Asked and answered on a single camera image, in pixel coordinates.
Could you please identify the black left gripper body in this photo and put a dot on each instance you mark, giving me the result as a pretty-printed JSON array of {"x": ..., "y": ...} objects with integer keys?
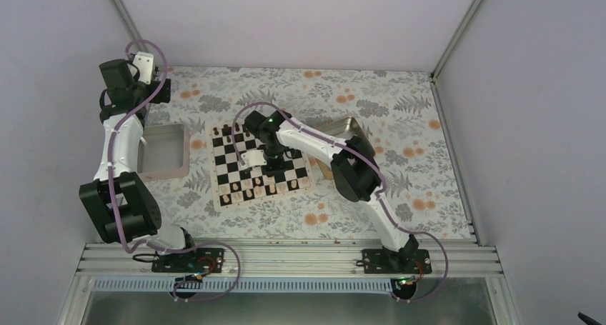
[{"x": 164, "y": 98}]

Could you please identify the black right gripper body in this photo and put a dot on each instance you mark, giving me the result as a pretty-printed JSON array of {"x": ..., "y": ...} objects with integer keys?
[{"x": 280, "y": 165}]

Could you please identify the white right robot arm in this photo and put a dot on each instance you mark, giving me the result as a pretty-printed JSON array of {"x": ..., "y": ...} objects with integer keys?
[{"x": 355, "y": 175}]

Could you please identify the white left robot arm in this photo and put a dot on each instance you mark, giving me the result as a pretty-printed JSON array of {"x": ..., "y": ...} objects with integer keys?
[{"x": 129, "y": 82}]

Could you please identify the black white chessboard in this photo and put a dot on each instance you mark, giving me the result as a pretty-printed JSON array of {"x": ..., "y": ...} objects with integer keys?
[{"x": 224, "y": 169}]

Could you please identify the pink tin lid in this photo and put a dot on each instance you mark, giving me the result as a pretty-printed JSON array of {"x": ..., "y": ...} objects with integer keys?
[{"x": 164, "y": 152}]

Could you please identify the gold metal tin tray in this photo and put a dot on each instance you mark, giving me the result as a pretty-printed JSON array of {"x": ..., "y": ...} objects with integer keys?
[{"x": 344, "y": 128}]

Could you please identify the floral patterned table mat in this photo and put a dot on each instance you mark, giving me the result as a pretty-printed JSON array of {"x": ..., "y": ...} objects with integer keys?
[{"x": 396, "y": 111}]

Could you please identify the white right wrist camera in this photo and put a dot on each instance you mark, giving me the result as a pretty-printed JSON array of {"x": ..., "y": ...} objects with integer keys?
[{"x": 253, "y": 158}]

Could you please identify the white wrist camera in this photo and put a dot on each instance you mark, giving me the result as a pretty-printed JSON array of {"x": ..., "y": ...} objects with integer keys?
[
  {"x": 253, "y": 158},
  {"x": 145, "y": 65}
]

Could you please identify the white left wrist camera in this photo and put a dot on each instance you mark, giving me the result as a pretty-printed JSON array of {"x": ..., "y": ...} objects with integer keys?
[{"x": 145, "y": 65}]

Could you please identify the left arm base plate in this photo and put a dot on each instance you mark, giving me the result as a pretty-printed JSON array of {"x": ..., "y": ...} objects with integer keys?
[{"x": 200, "y": 261}]

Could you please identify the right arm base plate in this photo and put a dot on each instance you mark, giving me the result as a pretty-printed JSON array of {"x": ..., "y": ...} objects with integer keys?
[{"x": 382, "y": 261}]

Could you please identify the aluminium rail frame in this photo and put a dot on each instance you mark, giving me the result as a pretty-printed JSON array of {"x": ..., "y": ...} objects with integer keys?
[{"x": 291, "y": 258}]

